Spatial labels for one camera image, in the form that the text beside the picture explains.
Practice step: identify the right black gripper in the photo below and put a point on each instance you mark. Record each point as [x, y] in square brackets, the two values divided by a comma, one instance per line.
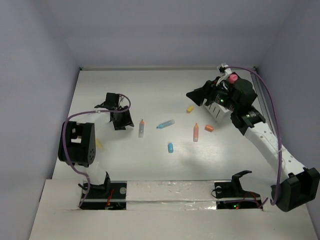
[207, 91]

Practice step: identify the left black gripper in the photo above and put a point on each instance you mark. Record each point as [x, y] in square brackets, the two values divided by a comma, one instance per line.
[125, 121]

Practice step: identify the yellow highlighter pen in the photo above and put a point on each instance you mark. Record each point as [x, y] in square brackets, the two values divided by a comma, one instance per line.
[99, 145]

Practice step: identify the pink capped tube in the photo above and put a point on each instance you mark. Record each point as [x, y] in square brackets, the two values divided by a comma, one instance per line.
[233, 78]

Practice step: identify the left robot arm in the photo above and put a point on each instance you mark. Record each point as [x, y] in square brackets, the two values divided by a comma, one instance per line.
[77, 144]

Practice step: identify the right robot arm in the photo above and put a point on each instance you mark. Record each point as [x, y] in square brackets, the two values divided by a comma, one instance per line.
[295, 184]

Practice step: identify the yellow eraser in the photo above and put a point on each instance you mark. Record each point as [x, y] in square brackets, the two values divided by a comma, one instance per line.
[190, 109]

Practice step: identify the orange tip white pen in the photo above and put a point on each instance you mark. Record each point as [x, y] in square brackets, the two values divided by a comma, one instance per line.
[141, 129]

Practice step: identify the white slotted container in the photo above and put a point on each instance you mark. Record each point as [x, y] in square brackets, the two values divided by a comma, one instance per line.
[218, 112]

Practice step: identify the dark orange eraser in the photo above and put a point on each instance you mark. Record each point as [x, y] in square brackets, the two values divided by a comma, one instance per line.
[209, 128]

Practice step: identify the orange pencil shaped pen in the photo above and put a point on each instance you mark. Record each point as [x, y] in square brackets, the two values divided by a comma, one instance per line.
[195, 133]

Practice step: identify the blue highlighter pen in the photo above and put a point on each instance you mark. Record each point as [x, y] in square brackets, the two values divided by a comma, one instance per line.
[166, 124]

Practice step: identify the blue eraser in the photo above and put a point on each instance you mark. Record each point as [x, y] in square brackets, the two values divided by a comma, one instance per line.
[170, 148]

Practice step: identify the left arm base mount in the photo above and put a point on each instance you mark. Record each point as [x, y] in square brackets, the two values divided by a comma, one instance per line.
[112, 198]

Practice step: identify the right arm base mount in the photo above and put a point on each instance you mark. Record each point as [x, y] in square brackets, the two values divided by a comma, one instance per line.
[230, 195]

